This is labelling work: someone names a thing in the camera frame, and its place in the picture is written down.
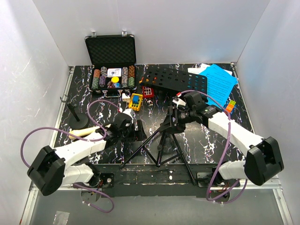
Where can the blue sheet music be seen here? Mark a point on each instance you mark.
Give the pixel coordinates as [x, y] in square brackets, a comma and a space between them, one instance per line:
[220, 88]

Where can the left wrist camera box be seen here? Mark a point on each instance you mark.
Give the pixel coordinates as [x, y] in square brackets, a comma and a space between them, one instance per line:
[130, 112]

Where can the white playing card deck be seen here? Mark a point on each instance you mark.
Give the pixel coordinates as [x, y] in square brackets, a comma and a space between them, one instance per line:
[114, 72]

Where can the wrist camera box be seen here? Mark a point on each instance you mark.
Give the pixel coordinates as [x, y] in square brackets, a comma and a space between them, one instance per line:
[178, 102]
[130, 112]

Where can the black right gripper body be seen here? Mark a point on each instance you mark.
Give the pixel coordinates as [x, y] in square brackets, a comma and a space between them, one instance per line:
[181, 117]

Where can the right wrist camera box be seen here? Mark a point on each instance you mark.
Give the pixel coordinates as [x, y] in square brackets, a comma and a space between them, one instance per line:
[178, 102]

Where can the yellow blue block toy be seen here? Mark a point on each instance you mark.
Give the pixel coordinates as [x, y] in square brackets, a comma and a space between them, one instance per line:
[135, 102]

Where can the red yellow toy block house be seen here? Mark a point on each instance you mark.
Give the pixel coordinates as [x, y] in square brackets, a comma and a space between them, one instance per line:
[147, 92]

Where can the black poker chip case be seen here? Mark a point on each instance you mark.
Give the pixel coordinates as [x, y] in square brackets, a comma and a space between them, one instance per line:
[111, 51]

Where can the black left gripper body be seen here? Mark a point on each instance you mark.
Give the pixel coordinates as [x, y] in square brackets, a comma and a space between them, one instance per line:
[130, 135]

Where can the orange green blue block toy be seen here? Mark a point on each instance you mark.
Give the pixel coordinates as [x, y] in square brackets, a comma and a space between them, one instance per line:
[230, 106]

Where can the black microphone stand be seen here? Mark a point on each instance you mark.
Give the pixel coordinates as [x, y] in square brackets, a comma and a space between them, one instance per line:
[78, 120]

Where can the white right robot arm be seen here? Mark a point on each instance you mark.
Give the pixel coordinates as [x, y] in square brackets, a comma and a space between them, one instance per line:
[263, 158]

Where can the black music stand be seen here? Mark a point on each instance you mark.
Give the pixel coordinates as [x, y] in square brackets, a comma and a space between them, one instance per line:
[193, 89]

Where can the yellow dealer button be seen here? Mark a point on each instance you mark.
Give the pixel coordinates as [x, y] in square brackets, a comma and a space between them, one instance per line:
[115, 79]

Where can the white sheet music page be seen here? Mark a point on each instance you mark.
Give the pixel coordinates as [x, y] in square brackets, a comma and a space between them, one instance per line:
[210, 71]

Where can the white toy block piece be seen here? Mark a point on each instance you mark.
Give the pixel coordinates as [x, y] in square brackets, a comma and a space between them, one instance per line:
[125, 97]

